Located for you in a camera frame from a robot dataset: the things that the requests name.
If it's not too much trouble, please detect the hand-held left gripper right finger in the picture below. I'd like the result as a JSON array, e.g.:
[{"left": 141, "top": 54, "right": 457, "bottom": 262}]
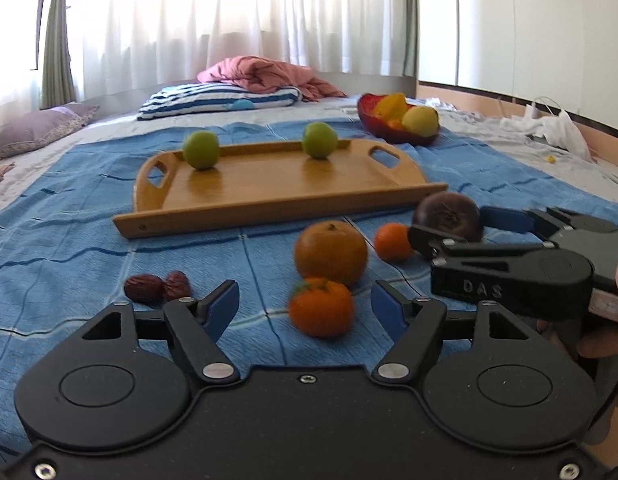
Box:
[{"left": 371, "top": 280, "right": 538, "bottom": 386}]

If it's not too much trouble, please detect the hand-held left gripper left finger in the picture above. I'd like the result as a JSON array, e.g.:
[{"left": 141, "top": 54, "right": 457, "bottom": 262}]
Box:
[{"left": 82, "top": 280, "right": 241, "bottom": 386}]

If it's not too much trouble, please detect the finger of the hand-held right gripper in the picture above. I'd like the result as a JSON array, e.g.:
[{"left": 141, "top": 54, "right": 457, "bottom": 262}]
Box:
[
  {"left": 409, "top": 225, "right": 557, "bottom": 261},
  {"left": 481, "top": 207, "right": 618, "bottom": 238}
]

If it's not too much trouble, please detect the dark red apple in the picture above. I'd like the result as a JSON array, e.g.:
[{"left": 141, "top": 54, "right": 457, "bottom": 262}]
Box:
[{"left": 413, "top": 191, "right": 484, "bottom": 242}]

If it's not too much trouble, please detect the small tangerine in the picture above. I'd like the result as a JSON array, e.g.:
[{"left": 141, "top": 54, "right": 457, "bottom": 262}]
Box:
[{"left": 374, "top": 223, "right": 415, "bottom": 262}]

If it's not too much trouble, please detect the red date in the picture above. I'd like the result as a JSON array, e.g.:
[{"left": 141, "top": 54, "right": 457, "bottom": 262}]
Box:
[
  {"left": 162, "top": 271, "right": 192, "bottom": 302},
  {"left": 124, "top": 274, "right": 165, "bottom": 304}
]

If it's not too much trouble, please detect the tangerine with leaf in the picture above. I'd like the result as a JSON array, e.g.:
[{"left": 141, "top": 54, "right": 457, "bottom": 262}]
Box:
[{"left": 288, "top": 277, "right": 355, "bottom": 338}]

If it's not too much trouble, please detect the large orange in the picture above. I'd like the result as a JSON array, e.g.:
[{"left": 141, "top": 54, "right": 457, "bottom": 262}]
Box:
[{"left": 294, "top": 220, "right": 369, "bottom": 287}]

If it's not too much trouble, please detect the wooden tray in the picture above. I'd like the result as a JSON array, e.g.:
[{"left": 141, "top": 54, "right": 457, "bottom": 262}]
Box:
[{"left": 112, "top": 137, "right": 449, "bottom": 239}]

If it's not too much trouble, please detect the person's right hand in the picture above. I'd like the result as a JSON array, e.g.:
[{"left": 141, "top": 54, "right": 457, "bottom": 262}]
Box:
[{"left": 578, "top": 324, "right": 618, "bottom": 359}]

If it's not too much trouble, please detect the bed with grey sheet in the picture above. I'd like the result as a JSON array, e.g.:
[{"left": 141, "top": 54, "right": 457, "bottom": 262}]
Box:
[{"left": 0, "top": 82, "right": 618, "bottom": 261}]

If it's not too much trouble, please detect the white crumpled cloth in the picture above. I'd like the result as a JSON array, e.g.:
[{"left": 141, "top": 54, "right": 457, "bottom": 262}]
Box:
[{"left": 499, "top": 97, "right": 594, "bottom": 161}]

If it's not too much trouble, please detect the yellow pear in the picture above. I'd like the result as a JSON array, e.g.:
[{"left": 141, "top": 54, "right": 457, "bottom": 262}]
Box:
[{"left": 401, "top": 105, "right": 440, "bottom": 136}]

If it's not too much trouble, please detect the red glass bowl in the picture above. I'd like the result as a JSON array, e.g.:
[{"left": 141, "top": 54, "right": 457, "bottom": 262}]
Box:
[{"left": 357, "top": 92, "right": 441, "bottom": 147}]

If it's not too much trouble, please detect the yellow starfruit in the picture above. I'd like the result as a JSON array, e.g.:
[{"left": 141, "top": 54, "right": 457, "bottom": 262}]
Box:
[{"left": 373, "top": 92, "right": 409, "bottom": 121}]

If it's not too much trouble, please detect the green apple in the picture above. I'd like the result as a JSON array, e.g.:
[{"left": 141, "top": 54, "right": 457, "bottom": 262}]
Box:
[
  {"left": 182, "top": 130, "right": 221, "bottom": 170},
  {"left": 302, "top": 121, "right": 338, "bottom": 160}
]

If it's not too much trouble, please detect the blue checked blanket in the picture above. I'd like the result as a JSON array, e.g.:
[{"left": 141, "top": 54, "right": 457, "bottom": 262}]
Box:
[{"left": 0, "top": 117, "right": 618, "bottom": 456}]

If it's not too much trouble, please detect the white wardrobe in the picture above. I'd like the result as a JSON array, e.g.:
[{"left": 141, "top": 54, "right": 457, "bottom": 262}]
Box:
[{"left": 419, "top": 0, "right": 618, "bottom": 133}]

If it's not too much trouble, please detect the blue striped pillow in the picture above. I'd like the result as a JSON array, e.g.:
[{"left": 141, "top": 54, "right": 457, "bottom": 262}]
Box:
[{"left": 136, "top": 82, "right": 303, "bottom": 121}]

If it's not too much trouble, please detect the pink blanket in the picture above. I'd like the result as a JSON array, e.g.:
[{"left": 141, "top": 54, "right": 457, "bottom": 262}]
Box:
[{"left": 196, "top": 55, "right": 347, "bottom": 101}]

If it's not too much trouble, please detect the purple pillow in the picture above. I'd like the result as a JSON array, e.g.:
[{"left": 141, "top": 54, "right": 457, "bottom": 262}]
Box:
[{"left": 0, "top": 102, "right": 101, "bottom": 163}]

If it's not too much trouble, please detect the white sheer curtain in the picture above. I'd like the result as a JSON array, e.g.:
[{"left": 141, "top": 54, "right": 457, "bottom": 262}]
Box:
[{"left": 64, "top": 0, "right": 420, "bottom": 103}]

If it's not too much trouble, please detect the green curtain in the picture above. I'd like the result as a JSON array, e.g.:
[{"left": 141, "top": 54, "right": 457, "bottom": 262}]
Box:
[{"left": 40, "top": 0, "right": 79, "bottom": 110}]

